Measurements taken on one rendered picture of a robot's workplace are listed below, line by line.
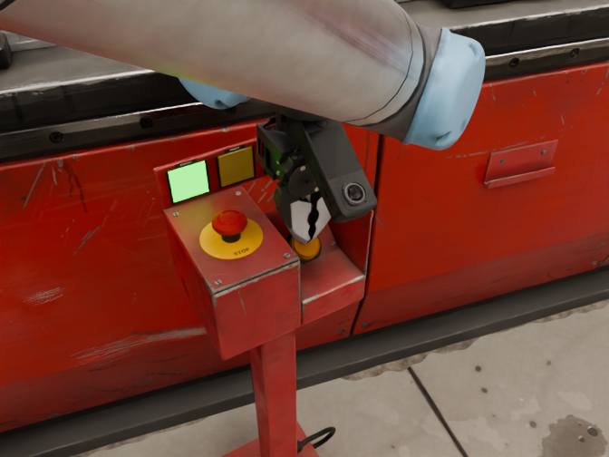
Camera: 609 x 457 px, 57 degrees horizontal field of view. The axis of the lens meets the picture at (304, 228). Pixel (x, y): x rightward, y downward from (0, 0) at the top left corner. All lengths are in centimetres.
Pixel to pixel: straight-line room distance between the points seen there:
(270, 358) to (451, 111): 54
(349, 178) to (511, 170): 65
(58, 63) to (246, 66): 67
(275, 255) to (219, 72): 43
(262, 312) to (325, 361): 79
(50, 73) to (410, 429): 105
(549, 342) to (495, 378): 21
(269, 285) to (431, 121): 32
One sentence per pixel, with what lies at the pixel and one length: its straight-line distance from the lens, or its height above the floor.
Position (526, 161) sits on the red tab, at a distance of 119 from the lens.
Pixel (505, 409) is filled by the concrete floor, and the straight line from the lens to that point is 149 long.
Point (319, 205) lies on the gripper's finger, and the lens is 66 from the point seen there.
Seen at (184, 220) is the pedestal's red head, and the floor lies 78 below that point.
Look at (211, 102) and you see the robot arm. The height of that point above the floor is 101.
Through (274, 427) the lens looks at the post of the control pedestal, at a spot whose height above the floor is 36.
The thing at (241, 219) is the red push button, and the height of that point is 81.
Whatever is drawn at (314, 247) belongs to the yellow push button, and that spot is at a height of 72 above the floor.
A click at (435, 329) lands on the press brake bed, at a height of 5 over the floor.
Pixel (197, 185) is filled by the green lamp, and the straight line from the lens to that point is 70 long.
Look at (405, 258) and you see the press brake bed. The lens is 120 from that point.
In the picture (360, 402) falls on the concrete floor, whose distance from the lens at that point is 143.
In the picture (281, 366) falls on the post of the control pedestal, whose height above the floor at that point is 52.
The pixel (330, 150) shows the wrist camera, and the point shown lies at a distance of 58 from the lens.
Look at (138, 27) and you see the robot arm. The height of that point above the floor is 115.
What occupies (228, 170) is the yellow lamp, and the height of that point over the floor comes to 81.
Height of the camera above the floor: 122
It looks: 41 degrees down
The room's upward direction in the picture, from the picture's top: straight up
